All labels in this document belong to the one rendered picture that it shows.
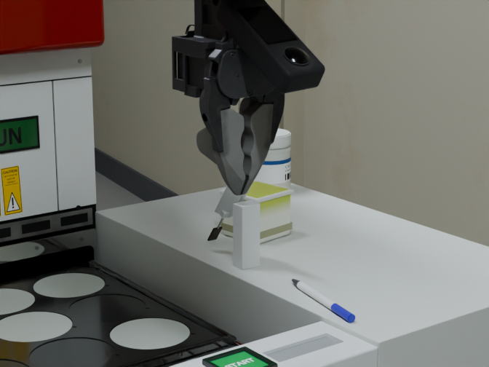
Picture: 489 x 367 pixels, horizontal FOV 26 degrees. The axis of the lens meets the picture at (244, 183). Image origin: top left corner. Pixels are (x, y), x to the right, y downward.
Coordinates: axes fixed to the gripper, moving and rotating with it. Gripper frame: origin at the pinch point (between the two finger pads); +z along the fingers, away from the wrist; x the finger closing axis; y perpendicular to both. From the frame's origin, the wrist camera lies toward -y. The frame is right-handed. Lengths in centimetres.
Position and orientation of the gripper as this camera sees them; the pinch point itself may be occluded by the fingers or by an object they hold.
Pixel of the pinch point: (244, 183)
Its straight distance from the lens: 102.8
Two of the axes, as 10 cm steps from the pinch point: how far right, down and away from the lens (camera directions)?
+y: -6.0, -2.1, 7.8
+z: 0.0, 9.7, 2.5
